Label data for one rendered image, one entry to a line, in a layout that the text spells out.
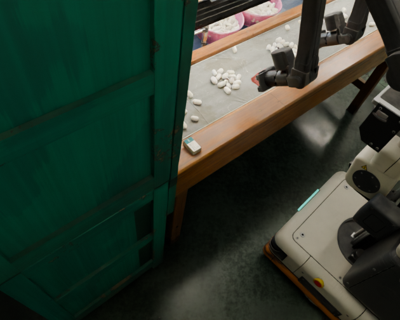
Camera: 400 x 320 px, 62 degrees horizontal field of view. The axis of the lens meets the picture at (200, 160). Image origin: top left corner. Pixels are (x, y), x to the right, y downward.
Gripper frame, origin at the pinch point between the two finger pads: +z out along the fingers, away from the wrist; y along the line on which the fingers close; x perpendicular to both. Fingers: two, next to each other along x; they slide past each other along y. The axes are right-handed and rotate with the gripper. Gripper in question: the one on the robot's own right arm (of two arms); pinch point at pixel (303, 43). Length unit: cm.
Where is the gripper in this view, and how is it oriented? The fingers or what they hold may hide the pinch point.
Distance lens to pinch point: 169.2
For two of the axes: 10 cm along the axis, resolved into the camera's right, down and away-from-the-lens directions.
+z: -5.4, -1.6, 8.2
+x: 3.3, 8.6, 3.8
